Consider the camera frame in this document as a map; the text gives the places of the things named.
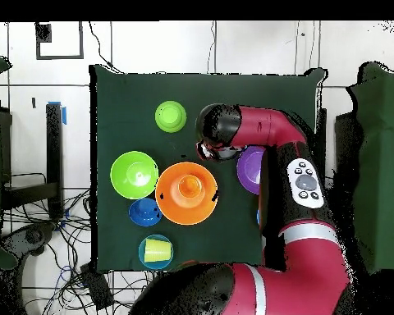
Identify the orange cup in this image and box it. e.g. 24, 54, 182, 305
177, 174, 204, 199

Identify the small green bowl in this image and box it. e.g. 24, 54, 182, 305
154, 100, 188, 134

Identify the large orange bowl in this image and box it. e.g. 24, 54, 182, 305
154, 162, 218, 226

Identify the small dark blue bowl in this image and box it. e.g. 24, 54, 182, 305
128, 197, 163, 227

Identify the yellow cup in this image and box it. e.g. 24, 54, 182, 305
144, 238, 172, 263

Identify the translucent blue ridged bowl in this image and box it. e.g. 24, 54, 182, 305
138, 234, 175, 271

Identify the purple bowl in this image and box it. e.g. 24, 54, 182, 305
236, 145, 266, 195

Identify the large green bowl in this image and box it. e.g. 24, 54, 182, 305
110, 150, 159, 200

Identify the dark green tablecloth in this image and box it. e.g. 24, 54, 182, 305
89, 63, 326, 273

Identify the black metal stand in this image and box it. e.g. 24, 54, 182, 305
1, 103, 64, 219

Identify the black power strip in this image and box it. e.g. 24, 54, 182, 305
79, 262, 115, 311

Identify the black square floor frame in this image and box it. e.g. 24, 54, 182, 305
35, 21, 85, 61

